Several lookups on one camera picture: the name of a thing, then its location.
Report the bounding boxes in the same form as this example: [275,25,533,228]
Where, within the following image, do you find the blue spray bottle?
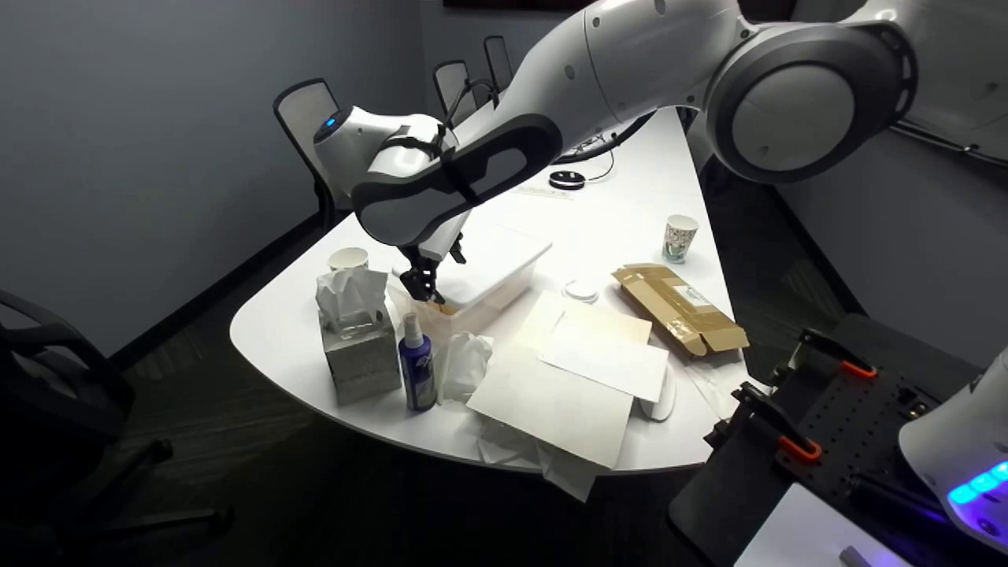
[397,309,440,415]

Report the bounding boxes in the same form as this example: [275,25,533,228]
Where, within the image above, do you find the black clamp orange handles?
[726,378,829,470]
[783,326,884,384]

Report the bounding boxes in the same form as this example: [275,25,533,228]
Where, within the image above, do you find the white rounded object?
[635,364,680,427]

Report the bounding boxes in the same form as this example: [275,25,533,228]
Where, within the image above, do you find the plain white cup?
[328,244,376,280]

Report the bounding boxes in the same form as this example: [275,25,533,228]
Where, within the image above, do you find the small clear round lid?
[559,273,606,305]

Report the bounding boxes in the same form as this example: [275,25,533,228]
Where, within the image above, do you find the large white paper sheet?
[464,336,638,473]

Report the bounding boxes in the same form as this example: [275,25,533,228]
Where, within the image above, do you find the white robot base blue light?
[894,345,1008,557]

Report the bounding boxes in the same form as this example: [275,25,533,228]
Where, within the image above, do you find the crumpled white tissue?
[439,330,498,407]

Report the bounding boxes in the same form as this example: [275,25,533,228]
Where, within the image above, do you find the crumpled white paper underlay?
[470,415,609,504]

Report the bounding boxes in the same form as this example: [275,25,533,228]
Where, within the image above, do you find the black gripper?
[397,237,453,309]

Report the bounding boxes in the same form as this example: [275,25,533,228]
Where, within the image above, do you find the brown cardboard box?
[610,262,751,364]

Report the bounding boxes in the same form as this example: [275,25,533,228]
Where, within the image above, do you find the printed paper cup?
[660,211,702,267]

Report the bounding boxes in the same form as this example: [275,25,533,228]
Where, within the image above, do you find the grey tissue box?
[312,262,405,410]

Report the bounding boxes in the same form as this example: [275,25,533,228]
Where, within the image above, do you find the white flat board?
[732,478,913,567]

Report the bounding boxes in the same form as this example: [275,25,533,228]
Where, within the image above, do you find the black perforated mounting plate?
[663,311,1008,567]

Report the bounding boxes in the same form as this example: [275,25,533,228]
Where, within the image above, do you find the black mesh office chair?
[477,32,518,108]
[427,57,477,134]
[270,77,357,230]

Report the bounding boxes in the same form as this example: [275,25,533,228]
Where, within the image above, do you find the black swivel chair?
[0,287,236,567]

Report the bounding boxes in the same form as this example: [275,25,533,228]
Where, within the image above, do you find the cream paper sheet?
[517,291,658,354]

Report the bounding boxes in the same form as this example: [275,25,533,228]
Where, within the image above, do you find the black round device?
[546,163,588,195]

